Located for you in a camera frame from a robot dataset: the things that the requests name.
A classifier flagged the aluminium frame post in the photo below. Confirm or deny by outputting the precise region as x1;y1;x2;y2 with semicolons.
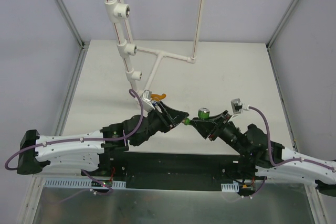
266;0;301;50
54;0;85;48

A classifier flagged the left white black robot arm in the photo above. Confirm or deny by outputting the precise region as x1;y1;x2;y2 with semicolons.
16;101;189;176

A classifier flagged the green water faucet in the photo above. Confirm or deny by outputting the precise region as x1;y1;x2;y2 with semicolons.
182;107;210;125

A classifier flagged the left white cable duct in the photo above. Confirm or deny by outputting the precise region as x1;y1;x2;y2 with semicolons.
44;178;126;189

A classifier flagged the right aluminium frame post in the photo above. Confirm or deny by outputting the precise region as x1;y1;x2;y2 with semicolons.
266;0;301;50

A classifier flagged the white cable duct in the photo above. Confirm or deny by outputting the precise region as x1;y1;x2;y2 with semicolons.
221;183;239;193
44;178;126;189

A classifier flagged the left aluminium frame post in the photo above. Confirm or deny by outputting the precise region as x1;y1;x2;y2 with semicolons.
54;0;85;48

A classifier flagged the right white cable duct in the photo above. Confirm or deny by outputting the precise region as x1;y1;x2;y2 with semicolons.
221;183;239;193

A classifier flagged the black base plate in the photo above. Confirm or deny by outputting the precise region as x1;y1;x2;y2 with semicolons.
89;152;262;191

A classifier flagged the orange water faucet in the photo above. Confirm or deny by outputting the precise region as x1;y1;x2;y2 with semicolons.
151;93;166;102

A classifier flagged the white pipe assembly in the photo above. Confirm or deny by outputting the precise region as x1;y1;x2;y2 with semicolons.
104;0;205;95

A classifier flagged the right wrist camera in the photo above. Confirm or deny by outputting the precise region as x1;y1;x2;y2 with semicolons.
230;98;249;119

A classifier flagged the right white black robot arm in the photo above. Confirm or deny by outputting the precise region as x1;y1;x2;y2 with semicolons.
189;108;335;197

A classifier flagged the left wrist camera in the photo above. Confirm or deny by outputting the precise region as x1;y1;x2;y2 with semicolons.
141;90;156;113

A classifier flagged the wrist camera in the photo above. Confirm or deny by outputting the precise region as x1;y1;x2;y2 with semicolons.
141;90;156;113
230;98;249;119

